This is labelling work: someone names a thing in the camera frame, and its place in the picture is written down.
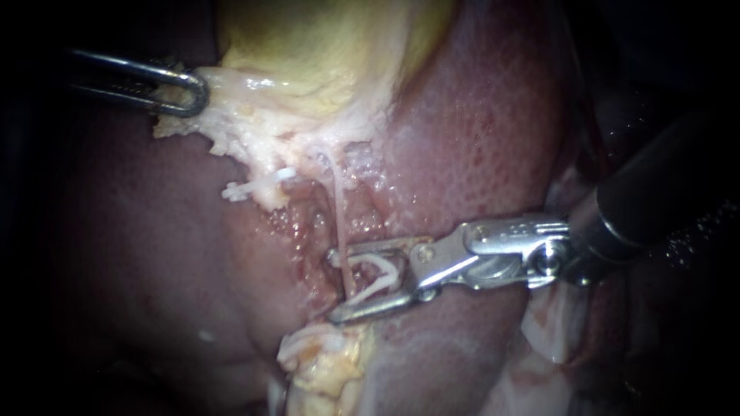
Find dark red liver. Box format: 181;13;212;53
52;0;586;416

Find left arm instrument jaw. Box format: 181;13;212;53
69;49;211;119

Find gallbladder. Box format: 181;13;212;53
152;0;459;213

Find right arm instrument jaw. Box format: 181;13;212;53
327;235;434;273
325;287;437;325

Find white clip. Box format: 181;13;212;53
220;166;298;204
345;254;404;305

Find right arm instrument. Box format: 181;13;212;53
406;191;629;304

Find thin tube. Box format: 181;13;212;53
329;151;356;300

